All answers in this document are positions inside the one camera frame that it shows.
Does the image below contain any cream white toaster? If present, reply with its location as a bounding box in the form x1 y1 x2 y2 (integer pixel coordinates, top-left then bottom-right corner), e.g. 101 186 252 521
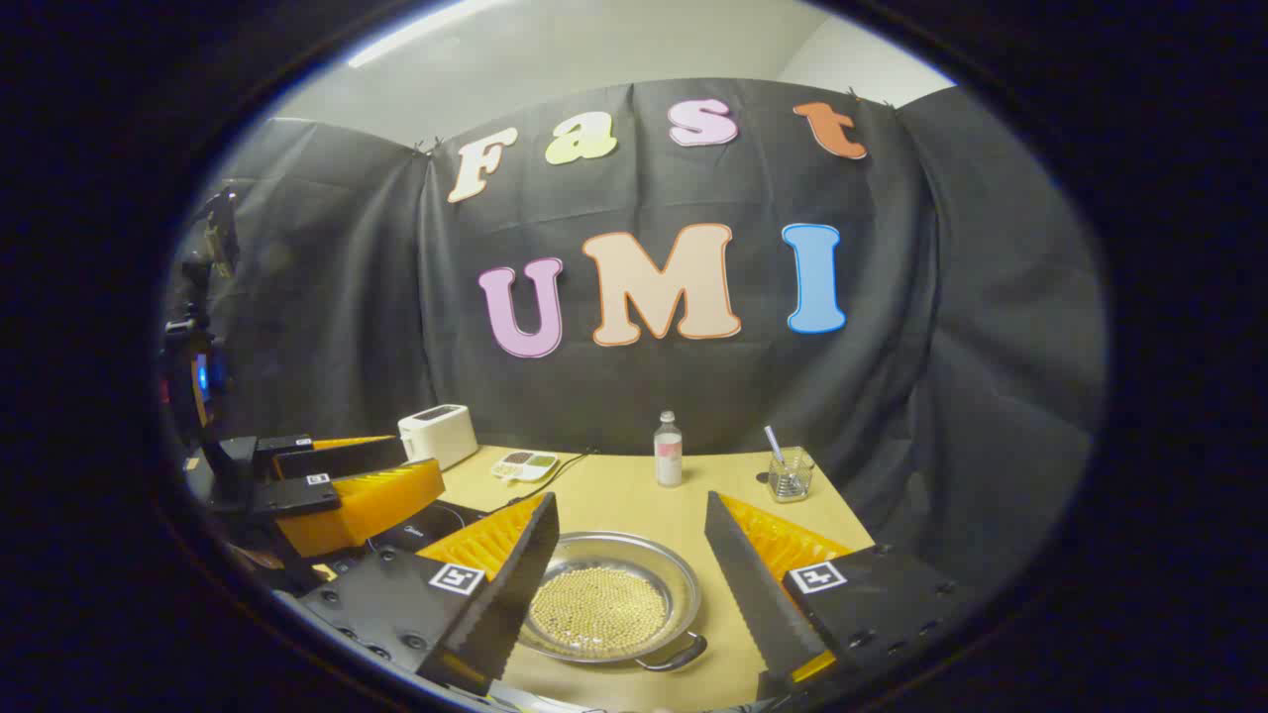
398 404 480 472

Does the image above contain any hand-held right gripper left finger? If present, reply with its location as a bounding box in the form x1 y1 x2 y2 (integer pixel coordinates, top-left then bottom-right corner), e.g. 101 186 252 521
295 491 562 697

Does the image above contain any pile of yellow soybeans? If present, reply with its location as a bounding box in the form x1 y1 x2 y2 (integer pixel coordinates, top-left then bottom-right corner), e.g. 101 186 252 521
530 566 671 661

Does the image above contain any white divided bean dish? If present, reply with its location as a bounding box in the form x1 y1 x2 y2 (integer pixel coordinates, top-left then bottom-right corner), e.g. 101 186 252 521
492 451 562 484

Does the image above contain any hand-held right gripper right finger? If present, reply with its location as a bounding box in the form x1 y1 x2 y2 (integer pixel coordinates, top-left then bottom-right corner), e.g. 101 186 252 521
703 489 982 706

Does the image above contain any stainless steel pot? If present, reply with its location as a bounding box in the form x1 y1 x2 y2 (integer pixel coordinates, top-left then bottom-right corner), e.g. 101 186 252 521
515 530 710 674

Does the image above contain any clear bottle with pink label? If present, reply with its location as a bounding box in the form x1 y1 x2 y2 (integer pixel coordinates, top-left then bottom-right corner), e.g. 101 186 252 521
654 411 686 488

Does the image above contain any clear faceted glass cup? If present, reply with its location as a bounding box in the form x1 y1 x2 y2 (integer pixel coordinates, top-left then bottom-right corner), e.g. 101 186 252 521
768 448 816 504

